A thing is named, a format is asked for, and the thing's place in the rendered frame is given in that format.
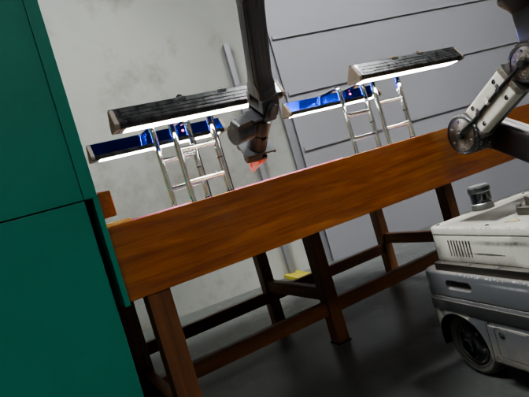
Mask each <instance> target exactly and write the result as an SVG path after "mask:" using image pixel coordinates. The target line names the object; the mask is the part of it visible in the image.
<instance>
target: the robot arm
mask: <svg viewBox="0 0 529 397"><path fill-rule="evenodd" d="M235 1H236V5H237V10H238V16H239V26H240V31H241V36H242V46H243V51H244V57H245V62H246V72H247V83H246V86H247V91H246V96H247V101H248V103H249V106H248V109H249V110H247V111H245V112H243V114H242V115H241V116H239V117H236V118H234V119H232V120H231V122H230V126H228V129H227V134H228V138H229V140H230V141H231V143H232V144H234V145H236V146H237V149H238V150H240V151H241V152H242V153H243V157H244V161H245V162H246V163H249V164H250V170H251V171H252V172H255V170H256V169H257V168H258V167H259V166H260V165H262V164H263V163H264V162H265V161H266V160H267V158H268V155H267V153H270V152H273V151H274V152H276V147H275V146H274V145H273V144H272V142H271V141H270V140H269V138H268V136H269V132H270V127H271V123H272V121H273V120H275V119H276V116H277V115H278V113H279V92H278V91H276V85H275V81H274V79H273V76H272V67H271V60H270V52H269V44H268V29H267V22H266V14H265V0H235Z"/></svg>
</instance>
